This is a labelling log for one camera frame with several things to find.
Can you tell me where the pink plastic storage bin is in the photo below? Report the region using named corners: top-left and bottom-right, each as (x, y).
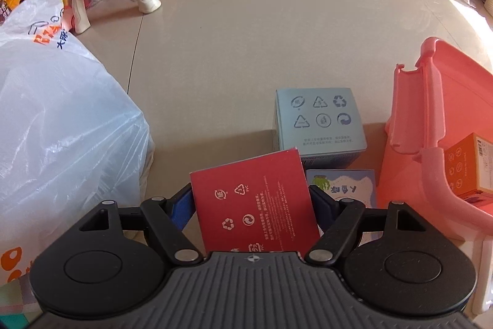
top-left (377, 38), bottom-right (492, 241)

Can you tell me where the light blue cardboard box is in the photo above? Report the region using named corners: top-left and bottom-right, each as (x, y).
top-left (274, 88), bottom-right (367, 170)

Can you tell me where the white plastic shopping bag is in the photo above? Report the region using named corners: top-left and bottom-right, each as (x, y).
top-left (1, 0), bottom-right (154, 283)

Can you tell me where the orange cardboard box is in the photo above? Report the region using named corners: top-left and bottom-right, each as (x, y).
top-left (445, 133), bottom-right (492, 207)

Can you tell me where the red cardboard box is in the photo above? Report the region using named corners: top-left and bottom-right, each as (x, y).
top-left (190, 149), bottom-right (320, 255)

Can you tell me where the blue cartoon picture box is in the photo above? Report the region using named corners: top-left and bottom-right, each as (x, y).
top-left (306, 170), bottom-right (377, 208)

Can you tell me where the white foam tray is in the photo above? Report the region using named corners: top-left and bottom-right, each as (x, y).
top-left (471, 236), bottom-right (492, 316)

